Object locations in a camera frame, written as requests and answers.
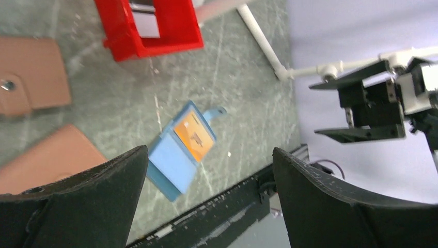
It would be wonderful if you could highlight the blue card holder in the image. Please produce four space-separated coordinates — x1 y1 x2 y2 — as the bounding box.
146 100 227 202

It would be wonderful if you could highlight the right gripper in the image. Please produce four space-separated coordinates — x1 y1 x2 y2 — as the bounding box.
309 57 437 143

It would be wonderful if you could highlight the orange card in holder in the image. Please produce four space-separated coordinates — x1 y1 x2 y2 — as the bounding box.
174 110 215 162

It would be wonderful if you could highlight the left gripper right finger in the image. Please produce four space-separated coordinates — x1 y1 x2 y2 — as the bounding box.
273 147 437 247

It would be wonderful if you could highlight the small red plastic bin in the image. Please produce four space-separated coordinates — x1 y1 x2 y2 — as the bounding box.
95 0 204 61

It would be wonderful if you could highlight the white card in red bin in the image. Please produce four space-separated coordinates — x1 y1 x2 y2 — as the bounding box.
129 0 160 39

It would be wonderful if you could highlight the white pvc pipe frame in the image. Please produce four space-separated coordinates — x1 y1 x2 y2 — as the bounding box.
195 0 438 81

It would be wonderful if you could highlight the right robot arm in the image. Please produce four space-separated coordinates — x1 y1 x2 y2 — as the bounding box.
310 57 437 158

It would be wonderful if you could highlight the brown card holder back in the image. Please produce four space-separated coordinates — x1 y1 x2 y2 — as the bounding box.
1 37 72 116

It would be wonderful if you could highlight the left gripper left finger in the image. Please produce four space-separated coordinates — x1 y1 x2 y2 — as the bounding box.
1 145 148 247

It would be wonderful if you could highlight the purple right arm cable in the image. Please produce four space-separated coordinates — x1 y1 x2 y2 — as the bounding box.
309 158 346 180

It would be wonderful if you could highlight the brown card holder front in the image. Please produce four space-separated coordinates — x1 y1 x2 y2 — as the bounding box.
1 125 107 194

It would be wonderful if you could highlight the brown card holder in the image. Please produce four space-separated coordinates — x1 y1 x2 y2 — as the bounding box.
1 125 107 194
1 37 72 116

